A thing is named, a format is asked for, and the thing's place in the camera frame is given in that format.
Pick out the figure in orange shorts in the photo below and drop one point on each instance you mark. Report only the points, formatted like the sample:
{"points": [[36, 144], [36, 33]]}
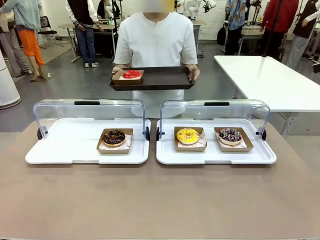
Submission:
{"points": [[28, 42]]}

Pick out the yellow sprinkled donut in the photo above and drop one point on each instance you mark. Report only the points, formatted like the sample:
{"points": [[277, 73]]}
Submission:
{"points": [[182, 138]]}

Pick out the black folding chair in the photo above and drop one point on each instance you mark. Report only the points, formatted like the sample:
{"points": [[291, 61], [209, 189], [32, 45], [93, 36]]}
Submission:
{"points": [[47, 31]]}

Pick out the printed paper liner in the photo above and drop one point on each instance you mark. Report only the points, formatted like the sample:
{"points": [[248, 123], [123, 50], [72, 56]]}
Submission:
{"points": [[128, 141], [202, 140]]}

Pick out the black slanted pole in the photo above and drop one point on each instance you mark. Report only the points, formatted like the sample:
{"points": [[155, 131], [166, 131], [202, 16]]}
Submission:
{"points": [[271, 27]]}

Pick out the white cylindrical air purifier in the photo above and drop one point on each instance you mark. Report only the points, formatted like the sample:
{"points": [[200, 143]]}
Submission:
{"points": [[7, 85]]}

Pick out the purple white-striped donut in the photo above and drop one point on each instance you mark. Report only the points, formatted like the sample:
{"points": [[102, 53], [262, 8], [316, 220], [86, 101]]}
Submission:
{"points": [[225, 138]]}

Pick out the person's right hand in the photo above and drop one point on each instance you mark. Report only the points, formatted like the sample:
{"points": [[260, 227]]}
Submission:
{"points": [[117, 69]]}

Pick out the person in white shirt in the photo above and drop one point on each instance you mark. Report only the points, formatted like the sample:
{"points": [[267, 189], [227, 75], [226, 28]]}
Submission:
{"points": [[155, 37]]}

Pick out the black equipment cabinet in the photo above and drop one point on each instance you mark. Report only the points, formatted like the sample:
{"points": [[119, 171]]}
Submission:
{"points": [[103, 42]]}

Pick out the cardboard box of red donut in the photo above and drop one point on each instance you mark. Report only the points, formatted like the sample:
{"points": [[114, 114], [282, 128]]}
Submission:
{"points": [[125, 81]]}

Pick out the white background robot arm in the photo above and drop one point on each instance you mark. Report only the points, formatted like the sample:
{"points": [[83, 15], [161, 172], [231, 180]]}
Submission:
{"points": [[192, 8], [209, 5]]}

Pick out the red glazed donut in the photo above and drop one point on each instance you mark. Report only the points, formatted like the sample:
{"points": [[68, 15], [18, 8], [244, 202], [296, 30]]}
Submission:
{"points": [[127, 75]]}

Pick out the black lid hinge knob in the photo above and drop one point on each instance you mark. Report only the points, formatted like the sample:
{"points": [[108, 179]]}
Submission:
{"points": [[148, 133], [158, 133], [263, 135], [39, 134]]}

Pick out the clear plastic tray lid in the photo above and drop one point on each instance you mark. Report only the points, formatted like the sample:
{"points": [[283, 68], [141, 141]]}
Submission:
{"points": [[90, 111], [215, 112]]}

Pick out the dark brown serving tray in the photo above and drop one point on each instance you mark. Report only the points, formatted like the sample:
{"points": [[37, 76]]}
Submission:
{"points": [[165, 77]]}

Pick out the black backpack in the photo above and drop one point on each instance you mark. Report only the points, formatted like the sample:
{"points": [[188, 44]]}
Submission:
{"points": [[221, 36]]}

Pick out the person in beige trousers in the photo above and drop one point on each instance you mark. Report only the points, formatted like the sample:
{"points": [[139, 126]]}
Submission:
{"points": [[12, 50]]}

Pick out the person in red jacket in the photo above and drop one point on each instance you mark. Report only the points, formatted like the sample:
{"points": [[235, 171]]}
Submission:
{"points": [[280, 15]]}

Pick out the person's left hand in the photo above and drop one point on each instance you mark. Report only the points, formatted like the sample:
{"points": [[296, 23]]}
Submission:
{"points": [[195, 71]]}

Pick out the brown top lab table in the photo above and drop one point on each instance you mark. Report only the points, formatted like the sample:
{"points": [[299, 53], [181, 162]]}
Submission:
{"points": [[251, 29], [67, 25]]}

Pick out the person in blue jeans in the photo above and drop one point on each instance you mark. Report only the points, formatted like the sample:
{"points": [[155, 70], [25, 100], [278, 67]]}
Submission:
{"points": [[87, 42]]}

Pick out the white display tray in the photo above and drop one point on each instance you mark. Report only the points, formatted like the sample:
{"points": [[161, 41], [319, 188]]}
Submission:
{"points": [[75, 140], [215, 156]]}

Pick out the cardboard box of chocolate donut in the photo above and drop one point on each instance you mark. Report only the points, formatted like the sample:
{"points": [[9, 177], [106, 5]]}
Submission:
{"points": [[112, 150]]}

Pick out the person in black vest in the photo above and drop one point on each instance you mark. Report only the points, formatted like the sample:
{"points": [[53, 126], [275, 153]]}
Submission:
{"points": [[303, 22]]}

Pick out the white rectangular table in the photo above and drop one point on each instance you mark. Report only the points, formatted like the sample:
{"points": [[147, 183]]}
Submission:
{"points": [[262, 80]]}

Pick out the person in blue patterned shirt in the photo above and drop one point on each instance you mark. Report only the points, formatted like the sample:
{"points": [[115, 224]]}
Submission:
{"points": [[235, 17]]}

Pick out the cardboard box of yellow donut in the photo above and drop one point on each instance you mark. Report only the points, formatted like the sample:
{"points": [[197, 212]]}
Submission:
{"points": [[190, 148]]}

